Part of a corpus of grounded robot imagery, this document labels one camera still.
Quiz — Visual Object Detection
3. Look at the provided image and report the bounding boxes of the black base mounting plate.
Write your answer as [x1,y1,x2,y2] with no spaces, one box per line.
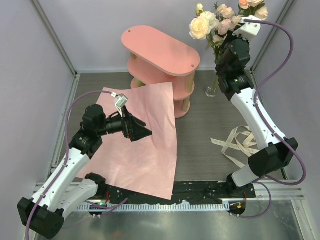
[94,181,256,205]

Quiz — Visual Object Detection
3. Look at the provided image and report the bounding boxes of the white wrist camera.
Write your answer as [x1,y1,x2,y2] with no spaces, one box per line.
[111,92,129,117]
[232,15,262,42]

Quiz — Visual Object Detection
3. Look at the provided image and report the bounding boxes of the small pale spray roses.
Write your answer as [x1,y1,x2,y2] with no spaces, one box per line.
[238,0,269,21]

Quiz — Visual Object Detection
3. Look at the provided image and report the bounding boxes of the pink wrapping paper sheet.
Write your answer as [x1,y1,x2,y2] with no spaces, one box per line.
[77,82,177,200]

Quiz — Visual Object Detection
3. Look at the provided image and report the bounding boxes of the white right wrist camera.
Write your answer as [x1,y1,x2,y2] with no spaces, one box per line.
[232,15,262,42]

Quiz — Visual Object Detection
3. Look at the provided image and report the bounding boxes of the clear glass vase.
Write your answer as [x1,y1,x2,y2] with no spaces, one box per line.
[205,72,219,98]

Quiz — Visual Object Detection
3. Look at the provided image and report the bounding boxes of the white slotted cable duct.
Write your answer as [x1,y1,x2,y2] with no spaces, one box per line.
[75,201,230,213]

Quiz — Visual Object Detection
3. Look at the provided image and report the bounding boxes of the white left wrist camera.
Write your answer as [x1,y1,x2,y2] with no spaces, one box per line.
[111,92,129,117]

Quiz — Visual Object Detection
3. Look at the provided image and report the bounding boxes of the light pink rose stem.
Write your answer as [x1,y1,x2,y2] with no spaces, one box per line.
[213,18,235,43]

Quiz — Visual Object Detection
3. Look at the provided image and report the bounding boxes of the cream white rose stem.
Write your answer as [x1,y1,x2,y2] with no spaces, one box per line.
[189,3,224,64]

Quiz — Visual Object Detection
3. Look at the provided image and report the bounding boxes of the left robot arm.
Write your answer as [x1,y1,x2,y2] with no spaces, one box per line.
[17,104,153,240]

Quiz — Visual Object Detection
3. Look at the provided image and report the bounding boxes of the cream ribbon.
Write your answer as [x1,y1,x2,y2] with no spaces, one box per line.
[210,125,259,169]

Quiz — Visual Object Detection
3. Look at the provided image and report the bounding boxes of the small peach spray roses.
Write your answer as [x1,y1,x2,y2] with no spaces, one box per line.
[214,3,235,21]

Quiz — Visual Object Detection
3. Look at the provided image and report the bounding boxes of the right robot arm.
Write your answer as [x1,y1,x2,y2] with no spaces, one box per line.
[216,35,298,198]

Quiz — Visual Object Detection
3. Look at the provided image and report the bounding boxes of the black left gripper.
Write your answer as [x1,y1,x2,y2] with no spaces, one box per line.
[97,105,152,142]

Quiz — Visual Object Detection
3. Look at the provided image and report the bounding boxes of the pink three-tier shelf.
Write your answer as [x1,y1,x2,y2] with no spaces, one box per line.
[121,25,201,119]

